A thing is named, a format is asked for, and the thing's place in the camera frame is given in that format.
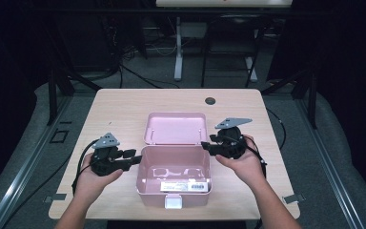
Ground black metal stand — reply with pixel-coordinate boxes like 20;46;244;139
261;67;319;130
45;65;103;127

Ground white cable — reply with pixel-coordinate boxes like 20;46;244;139
147;41;178;57

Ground aluminium floor rail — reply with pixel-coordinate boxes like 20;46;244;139
0;94;74;229
295;97;366;229

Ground black floor cable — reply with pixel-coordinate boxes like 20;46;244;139
0;152;74;229
265;107;287;151
116;62;181;91

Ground pink plastic storage box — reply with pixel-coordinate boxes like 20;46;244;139
135;112;214;210

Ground person's left hand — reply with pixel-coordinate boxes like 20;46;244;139
74;152;124;204

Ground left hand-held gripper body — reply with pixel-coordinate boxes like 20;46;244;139
90;132;121;177

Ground black chair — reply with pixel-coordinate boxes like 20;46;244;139
200;12;269;89

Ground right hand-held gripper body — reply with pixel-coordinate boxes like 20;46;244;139
214;117;254;160

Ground grey tape piece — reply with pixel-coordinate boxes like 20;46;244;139
43;193;68;204
282;193;307;205

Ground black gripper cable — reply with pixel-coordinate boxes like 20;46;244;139
71;138;102;196
243;143;268;179

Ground person's right hand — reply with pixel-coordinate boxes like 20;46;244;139
214;135;266;189

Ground white desk leg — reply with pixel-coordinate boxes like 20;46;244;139
173;16;185;82

